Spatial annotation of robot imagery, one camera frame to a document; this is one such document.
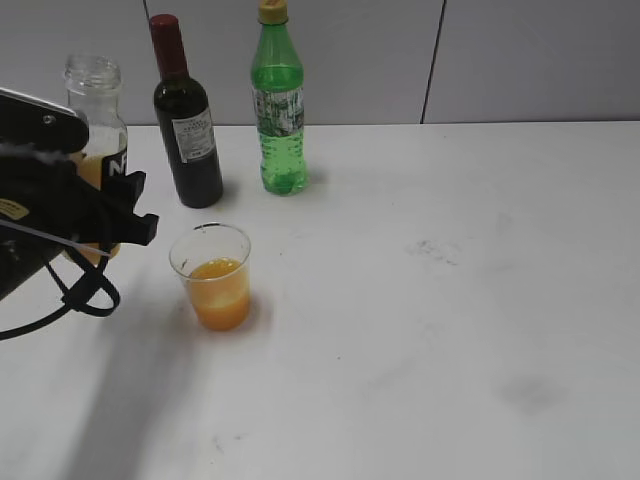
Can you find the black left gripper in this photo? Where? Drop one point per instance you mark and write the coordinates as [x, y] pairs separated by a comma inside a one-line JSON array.
[[43, 200]]

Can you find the transparent plastic cup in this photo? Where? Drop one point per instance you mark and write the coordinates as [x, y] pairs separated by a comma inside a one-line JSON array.
[[211, 261]]

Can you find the NFC orange juice bottle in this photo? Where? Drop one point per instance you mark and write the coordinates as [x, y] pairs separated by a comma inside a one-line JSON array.
[[93, 85]]

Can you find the dark red wine bottle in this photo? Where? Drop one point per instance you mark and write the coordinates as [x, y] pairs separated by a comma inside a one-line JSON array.
[[184, 117]]

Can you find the green plastic soda bottle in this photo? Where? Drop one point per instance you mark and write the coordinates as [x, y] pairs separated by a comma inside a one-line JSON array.
[[277, 77]]

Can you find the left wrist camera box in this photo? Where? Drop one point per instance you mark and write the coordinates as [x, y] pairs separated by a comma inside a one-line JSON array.
[[43, 125]]

